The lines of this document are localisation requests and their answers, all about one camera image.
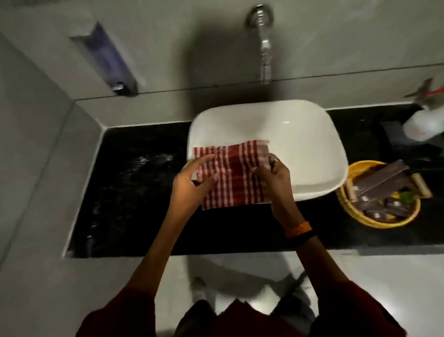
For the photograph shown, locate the yellow woven basket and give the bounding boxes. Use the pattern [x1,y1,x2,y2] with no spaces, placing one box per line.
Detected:
[335,160,422,230]

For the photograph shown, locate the person's left hand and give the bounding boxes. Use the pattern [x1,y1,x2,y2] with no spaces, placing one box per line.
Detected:
[171,154,220,223]

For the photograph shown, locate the dark red shirt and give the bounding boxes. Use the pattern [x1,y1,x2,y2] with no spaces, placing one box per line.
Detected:
[75,281,407,337]

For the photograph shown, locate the white spray bottle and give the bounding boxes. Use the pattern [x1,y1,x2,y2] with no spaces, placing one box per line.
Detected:
[402,78,444,142]

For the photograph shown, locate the chrome wall faucet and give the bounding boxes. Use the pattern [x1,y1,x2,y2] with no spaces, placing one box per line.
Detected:
[247,4,275,85]

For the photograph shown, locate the person's left forearm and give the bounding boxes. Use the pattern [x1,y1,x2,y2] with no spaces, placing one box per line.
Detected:
[126,212,200,296]

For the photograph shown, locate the person's right hand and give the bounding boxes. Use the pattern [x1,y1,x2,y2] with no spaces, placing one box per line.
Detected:
[250,153,300,220]

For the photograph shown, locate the red white striped cloth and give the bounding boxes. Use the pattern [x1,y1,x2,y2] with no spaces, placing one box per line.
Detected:
[193,140,273,211]

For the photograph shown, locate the person's right forearm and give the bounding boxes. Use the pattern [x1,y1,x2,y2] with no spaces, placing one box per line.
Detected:
[277,212,351,294]

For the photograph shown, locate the white ceramic wash basin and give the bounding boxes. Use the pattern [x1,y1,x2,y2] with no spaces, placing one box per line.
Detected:
[187,100,349,202]

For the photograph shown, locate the orange wristband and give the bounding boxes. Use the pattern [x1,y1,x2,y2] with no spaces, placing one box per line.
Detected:
[284,222,313,239]

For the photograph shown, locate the wall mounted metal dispenser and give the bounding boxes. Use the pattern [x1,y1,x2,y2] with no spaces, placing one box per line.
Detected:
[69,22,139,96]

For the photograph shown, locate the grey shoe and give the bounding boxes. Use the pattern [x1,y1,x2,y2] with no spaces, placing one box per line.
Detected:
[192,277,210,303]

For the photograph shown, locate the small dark brown packet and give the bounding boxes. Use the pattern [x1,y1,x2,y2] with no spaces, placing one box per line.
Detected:
[362,200,418,223]

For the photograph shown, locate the tan paper wrapped packet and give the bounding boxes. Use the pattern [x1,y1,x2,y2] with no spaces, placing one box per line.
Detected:
[411,173,433,199]
[343,176,357,203]

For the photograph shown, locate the dark trousers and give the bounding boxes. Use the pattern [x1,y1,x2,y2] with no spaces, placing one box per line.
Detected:
[174,299,219,337]

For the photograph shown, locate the long dark brown packet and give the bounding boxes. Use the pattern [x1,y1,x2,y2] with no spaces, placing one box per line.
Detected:
[353,159,410,206]

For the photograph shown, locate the black wristband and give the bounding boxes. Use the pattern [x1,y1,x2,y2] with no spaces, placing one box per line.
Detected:
[291,234,318,248]

